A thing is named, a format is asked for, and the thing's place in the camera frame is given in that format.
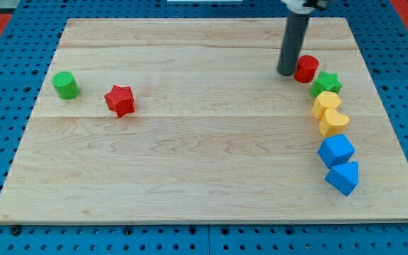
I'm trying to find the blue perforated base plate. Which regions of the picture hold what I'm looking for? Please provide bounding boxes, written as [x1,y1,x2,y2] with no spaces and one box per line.
[0,0,408,254]

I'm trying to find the blue cube block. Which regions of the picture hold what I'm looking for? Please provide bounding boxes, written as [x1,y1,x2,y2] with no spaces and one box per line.
[317,134,356,169]

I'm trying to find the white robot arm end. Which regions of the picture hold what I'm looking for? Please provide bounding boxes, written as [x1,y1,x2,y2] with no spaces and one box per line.
[280,0,335,14]

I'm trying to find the green star block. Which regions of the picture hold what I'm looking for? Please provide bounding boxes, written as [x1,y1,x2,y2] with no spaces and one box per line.
[310,71,342,97]

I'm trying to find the blue triangle block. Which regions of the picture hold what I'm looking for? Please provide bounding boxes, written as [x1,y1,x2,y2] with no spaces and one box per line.
[325,161,358,196]

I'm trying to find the green cylinder block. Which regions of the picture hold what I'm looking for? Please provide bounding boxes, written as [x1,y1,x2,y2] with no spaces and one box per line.
[51,71,80,100]

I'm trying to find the yellow hexagon block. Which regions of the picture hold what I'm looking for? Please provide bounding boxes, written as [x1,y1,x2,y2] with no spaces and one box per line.
[311,91,342,120]

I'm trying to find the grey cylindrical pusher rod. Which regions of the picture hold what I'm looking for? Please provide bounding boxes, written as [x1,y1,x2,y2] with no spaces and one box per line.
[276,12,310,77]

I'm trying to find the yellow heart block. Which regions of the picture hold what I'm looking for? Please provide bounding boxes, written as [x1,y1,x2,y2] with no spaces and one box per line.
[319,108,350,137]

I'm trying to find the red star block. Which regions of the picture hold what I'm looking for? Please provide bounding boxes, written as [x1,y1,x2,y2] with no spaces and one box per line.
[104,84,135,118]

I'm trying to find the red cylinder block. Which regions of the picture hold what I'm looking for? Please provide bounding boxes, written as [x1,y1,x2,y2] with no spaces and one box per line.
[293,55,319,83]

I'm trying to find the wooden board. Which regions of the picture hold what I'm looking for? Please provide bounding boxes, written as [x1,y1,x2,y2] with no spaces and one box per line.
[0,18,408,225]

